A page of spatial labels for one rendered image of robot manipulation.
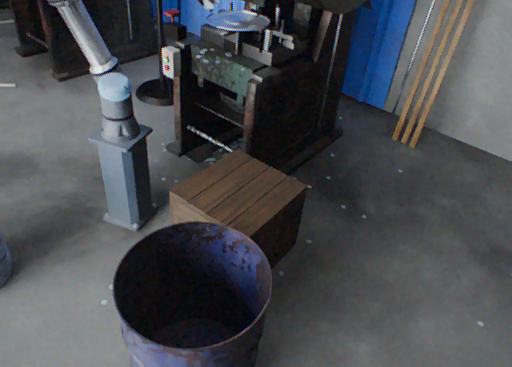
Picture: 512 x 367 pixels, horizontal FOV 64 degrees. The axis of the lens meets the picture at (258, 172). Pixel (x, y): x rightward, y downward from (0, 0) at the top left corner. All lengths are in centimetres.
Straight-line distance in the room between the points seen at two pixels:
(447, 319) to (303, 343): 60
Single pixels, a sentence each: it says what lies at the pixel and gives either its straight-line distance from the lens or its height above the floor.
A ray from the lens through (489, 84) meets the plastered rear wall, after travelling 293.
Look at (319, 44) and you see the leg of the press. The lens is 218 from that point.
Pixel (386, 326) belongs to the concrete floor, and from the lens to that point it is 177.
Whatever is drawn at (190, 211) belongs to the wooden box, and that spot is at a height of 31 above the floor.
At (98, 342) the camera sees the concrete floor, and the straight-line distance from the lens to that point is 165.
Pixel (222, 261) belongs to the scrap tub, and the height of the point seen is 32.
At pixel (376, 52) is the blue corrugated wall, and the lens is 305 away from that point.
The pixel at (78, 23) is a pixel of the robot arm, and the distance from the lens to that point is 169.
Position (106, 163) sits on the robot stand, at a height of 34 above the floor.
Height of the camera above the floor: 139
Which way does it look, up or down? 37 degrees down
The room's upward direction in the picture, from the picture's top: 6 degrees clockwise
